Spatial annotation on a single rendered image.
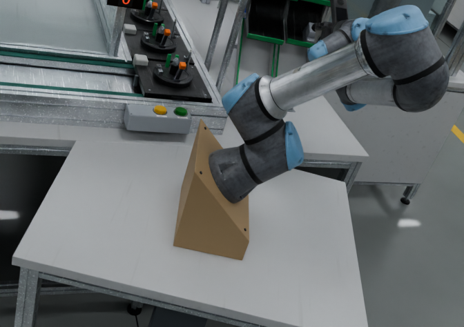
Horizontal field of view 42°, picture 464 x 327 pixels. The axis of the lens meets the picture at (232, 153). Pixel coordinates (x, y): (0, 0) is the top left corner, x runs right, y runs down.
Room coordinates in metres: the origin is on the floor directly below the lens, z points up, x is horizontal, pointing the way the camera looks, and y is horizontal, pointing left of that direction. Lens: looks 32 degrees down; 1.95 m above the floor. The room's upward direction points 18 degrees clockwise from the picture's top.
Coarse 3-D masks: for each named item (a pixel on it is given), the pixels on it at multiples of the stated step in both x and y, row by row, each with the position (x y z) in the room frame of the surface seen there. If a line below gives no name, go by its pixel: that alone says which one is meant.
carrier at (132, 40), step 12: (156, 24) 2.16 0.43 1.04; (132, 36) 2.14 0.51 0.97; (144, 36) 2.11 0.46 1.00; (156, 36) 2.13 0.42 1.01; (168, 36) 2.25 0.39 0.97; (180, 36) 2.28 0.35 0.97; (132, 48) 2.03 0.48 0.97; (144, 48) 2.06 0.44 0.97; (156, 48) 2.06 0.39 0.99; (168, 48) 2.09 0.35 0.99; (180, 48) 2.17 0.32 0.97; (132, 60) 1.97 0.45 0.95; (156, 60) 2.01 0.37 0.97; (180, 60) 2.06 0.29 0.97; (192, 60) 2.10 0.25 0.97
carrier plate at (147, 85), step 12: (144, 72) 1.88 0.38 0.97; (192, 72) 1.99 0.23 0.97; (144, 84) 1.80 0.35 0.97; (156, 84) 1.82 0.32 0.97; (192, 84) 1.90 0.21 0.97; (204, 84) 1.94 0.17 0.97; (144, 96) 1.74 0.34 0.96; (156, 96) 1.76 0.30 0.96; (168, 96) 1.78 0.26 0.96; (180, 96) 1.80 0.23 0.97; (192, 96) 1.82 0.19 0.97; (204, 96) 1.85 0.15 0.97
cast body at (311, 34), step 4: (308, 24) 2.05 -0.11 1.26; (312, 24) 2.05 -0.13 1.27; (304, 28) 2.06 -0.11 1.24; (308, 28) 2.03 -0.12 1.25; (312, 28) 2.02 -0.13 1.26; (304, 32) 2.05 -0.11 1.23; (308, 32) 2.02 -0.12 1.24; (312, 32) 2.01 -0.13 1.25; (304, 36) 2.04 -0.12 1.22; (308, 36) 2.02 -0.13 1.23; (312, 36) 2.02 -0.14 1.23; (304, 40) 2.03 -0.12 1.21; (308, 40) 2.01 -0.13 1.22; (312, 40) 2.02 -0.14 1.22
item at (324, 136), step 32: (192, 0) 3.04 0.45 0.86; (192, 32) 2.62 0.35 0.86; (224, 32) 2.75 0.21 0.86; (320, 96) 2.39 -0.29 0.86; (0, 128) 1.45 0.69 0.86; (32, 128) 1.50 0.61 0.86; (64, 128) 1.56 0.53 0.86; (96, 128) 1.61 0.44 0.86; (224, 128) 1.87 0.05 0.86; (320, 128) 2.10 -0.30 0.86; (352, 160) 1.98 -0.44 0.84
